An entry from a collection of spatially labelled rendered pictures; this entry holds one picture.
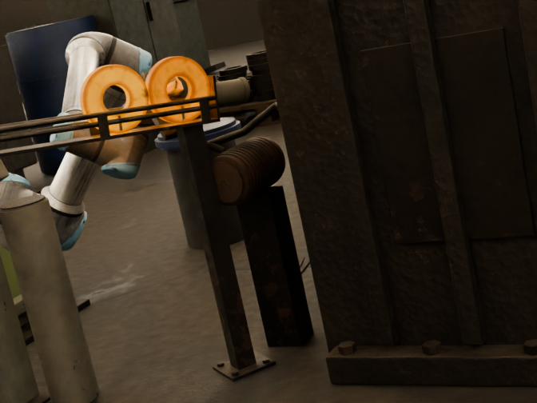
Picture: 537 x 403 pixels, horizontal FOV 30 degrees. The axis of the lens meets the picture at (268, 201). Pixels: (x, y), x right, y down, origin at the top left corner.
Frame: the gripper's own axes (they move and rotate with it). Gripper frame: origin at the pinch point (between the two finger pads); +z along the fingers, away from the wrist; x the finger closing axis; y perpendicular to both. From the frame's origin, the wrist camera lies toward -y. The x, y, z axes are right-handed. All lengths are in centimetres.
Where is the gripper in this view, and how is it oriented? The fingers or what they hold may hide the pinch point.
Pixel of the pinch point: (175, 85)
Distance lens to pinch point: 235.4
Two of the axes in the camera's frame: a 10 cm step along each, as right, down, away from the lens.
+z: 3.7, -1.9, -9.1
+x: 8.6, -2.8, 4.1
